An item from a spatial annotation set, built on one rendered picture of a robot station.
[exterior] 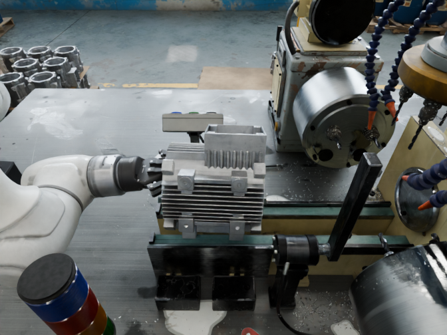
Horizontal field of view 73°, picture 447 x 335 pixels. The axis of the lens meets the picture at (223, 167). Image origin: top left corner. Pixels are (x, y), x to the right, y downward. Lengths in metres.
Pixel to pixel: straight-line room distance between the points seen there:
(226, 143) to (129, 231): 0.48
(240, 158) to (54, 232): 0.35
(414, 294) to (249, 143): 0.35
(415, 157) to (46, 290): 0.75
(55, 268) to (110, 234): 0.56
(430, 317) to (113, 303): 0.65
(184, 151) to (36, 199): 0.27
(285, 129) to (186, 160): 0.58
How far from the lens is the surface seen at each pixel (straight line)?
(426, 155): 0.79
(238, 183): 0.56
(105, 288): 0.87
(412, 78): 0.58
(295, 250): 0.60
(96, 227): 0.99
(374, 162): 0.48
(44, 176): 0.68
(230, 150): 0.59
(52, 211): 0.60
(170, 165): 0.59
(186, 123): 0.85
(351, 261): 0.83
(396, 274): 0.53
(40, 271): 0.41
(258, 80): 3.21
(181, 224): 0.60
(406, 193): 0.84
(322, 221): 0.85
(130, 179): 0.64
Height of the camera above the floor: 1.53
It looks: 42 degrees down
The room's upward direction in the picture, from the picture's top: straight up
